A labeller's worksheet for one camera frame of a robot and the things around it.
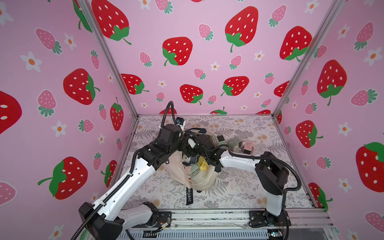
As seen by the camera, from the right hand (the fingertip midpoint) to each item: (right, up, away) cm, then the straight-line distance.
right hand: (184, 144), depth 85 cm
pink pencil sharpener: (+41, -3, +13) cm, 43 cm away
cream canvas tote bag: (-2, -12, -9) cm, 15 cm away
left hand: (+2, +5, -12) cm, 13 cm away
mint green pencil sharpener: (+23, +1, +11) cm, 26 cm away
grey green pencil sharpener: (+32, -1, +13) cm, 34 cm away
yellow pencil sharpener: (+10, -11, -1) cm, 15 cm away
